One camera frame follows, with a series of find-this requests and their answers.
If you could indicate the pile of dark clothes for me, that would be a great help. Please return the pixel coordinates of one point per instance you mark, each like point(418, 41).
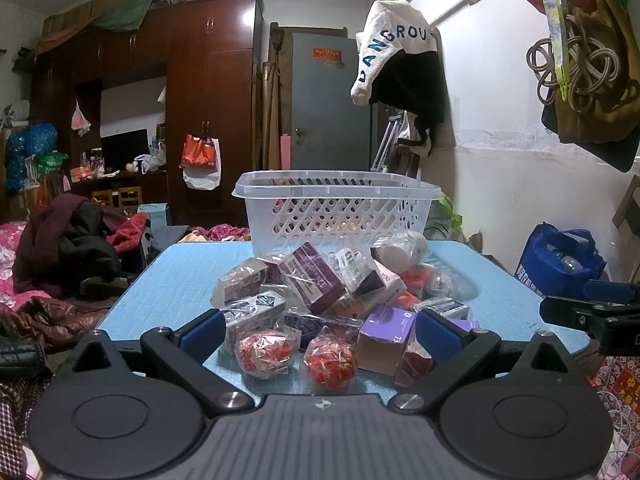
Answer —
point(70, 240)

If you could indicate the green plastic bag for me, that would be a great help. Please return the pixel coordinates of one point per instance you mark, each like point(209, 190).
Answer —
point(447, 215)

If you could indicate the small blue white box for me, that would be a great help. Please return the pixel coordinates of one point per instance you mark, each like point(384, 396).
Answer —
point(447, 307)

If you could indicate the green cloth on wardrobe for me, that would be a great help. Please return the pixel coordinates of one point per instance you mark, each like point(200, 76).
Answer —
point(135, 10)

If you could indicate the grey white bagged box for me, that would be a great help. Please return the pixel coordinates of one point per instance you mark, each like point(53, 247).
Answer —
point(252, 315)

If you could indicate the pink floral blanket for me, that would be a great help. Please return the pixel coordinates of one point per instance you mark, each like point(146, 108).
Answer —
point(7, 260)

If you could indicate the white black hanging hoodie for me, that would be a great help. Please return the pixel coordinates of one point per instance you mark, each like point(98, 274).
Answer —
point(400, 70)

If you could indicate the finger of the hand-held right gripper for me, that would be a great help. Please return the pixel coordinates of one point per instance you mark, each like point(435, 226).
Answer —
point(570, 312)
point(612, 291)

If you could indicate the pale purple bagged box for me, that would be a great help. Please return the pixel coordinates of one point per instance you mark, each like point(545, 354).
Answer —
point(240, 280)

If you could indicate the red printed cloth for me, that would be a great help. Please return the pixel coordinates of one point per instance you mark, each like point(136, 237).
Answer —
point(620, 390)

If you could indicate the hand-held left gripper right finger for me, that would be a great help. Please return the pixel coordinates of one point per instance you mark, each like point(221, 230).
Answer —
point(440, 340)

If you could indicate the white plastic lattice basket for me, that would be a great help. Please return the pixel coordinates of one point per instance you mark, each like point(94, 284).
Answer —
point(335, 210)

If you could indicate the brown quilted jacket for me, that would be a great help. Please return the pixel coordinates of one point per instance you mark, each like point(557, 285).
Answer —
point(50, 317)

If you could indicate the small white hanging plastic bag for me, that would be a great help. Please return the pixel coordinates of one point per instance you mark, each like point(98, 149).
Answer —
point(80, 120)

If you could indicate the white box with black print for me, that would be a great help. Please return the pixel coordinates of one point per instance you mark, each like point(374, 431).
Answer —
point(372, 285)

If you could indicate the orange white plastic bag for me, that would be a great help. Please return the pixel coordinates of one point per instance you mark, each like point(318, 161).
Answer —
point(200, 157)

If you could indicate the olive brown hanging bag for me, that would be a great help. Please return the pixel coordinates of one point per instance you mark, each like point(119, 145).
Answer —
point(605, 125)

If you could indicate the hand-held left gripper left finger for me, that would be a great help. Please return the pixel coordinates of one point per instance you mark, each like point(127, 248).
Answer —
point(202, 334)

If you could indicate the dark purple flat box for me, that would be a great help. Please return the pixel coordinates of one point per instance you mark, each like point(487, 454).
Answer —
point(320, 327)

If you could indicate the purple-top cardboard box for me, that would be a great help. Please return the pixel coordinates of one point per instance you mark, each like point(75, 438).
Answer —
point(385, 335)

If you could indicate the brown wooden wardrobe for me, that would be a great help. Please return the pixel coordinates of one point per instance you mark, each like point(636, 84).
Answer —
point(220, 90)

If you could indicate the blue plastic bags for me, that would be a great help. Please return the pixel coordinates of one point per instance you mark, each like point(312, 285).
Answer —
point(30, 145)

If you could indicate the blue shopping bag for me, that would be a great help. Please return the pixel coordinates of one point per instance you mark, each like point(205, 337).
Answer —
point(550, 260)

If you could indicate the metal crutch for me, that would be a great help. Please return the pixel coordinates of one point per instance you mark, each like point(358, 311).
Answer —
point(387, 140)

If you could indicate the pink roll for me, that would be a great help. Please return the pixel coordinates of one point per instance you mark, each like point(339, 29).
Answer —
point(285, 152)

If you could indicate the white bottle in plastic bag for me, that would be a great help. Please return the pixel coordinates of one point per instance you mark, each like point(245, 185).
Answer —
point(400, 252)

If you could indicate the red snack bag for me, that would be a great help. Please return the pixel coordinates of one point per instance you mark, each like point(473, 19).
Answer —
point(412, 365)

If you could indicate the black monitor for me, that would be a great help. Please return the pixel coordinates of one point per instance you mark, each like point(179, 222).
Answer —
point(125, 150)

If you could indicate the teal box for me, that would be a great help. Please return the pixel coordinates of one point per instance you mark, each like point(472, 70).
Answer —
point(152, 215)

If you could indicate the red candy bag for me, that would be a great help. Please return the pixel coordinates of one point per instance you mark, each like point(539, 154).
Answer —
point(262, 352)
point(330, 362)

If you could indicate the grey metal door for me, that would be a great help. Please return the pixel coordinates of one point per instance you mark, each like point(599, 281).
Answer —
point(327, 105)

